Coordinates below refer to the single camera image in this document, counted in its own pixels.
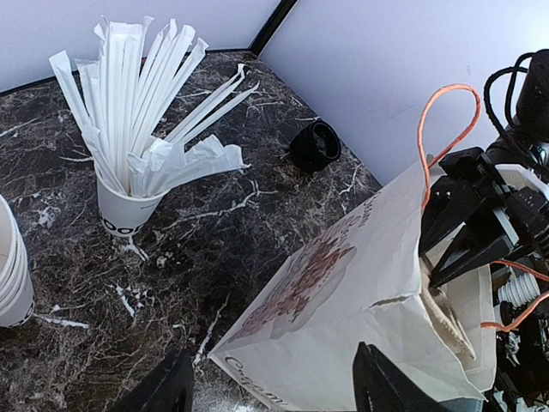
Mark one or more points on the right black frame post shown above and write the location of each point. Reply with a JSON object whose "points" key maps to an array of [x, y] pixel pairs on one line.
{"points": [[271, 25]]}

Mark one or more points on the stack of white paper cups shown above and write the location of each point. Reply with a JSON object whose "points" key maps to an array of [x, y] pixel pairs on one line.
{"points": [[17, 294]]}

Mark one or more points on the white cup holding straws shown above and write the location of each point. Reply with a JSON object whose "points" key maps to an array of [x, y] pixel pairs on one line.
{"points": [[124, 216]]}

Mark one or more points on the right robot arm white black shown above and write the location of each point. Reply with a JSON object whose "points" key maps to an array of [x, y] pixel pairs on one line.
{"points": [[516, 101]]}

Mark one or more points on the bundle of white wrapped straws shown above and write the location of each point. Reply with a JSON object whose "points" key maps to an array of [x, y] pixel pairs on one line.
{"points": [[118, 100]]}

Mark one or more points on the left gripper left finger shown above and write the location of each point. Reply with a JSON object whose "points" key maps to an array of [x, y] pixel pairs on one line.
{"points": [[168, 387]]}

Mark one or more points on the stack of black lids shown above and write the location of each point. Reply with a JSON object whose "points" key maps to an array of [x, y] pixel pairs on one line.
{"points": [[315, 147]]}

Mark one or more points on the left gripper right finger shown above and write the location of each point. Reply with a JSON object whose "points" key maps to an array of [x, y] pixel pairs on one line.
{"points": [[379, 385]]}

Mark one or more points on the white printed paper bag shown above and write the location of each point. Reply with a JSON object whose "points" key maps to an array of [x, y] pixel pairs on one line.
{"points": [[362, 281]]}

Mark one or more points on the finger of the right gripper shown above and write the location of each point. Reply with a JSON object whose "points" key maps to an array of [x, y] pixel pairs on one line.
{"points": [[472, 247], [446, 210]]}

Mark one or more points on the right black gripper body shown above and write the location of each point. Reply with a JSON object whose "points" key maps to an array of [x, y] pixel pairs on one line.
{"points": [[506, 193]]}

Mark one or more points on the brown pulp cup carrier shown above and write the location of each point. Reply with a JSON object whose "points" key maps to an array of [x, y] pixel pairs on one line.
{"points": [[446, 313]]}

